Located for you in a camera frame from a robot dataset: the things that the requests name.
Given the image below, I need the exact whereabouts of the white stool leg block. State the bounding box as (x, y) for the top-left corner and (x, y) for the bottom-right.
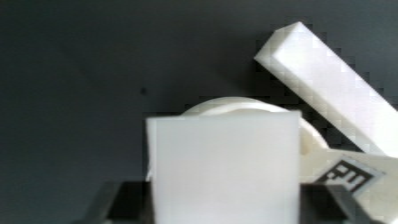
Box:
(300, 149), (398, 224)

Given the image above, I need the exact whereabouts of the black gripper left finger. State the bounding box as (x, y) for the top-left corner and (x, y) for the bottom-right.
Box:
(73, 181), (151, 224)

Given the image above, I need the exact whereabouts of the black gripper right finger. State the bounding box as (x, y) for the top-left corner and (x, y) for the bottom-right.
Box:
(299, 183), (380, 224)

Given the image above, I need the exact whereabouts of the white right fence bar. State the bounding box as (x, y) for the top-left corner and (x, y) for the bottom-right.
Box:
(254, 22), (398, 158)

